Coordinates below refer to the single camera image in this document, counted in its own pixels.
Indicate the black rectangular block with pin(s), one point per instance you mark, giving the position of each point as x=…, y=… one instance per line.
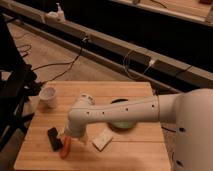
x=55, y=142

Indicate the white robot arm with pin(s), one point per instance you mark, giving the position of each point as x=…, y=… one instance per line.
x=192, y=112

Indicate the green bowl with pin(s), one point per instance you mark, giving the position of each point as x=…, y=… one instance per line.
x=121, y=126

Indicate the white cup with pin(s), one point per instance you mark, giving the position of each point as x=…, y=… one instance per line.
x=48, y=96

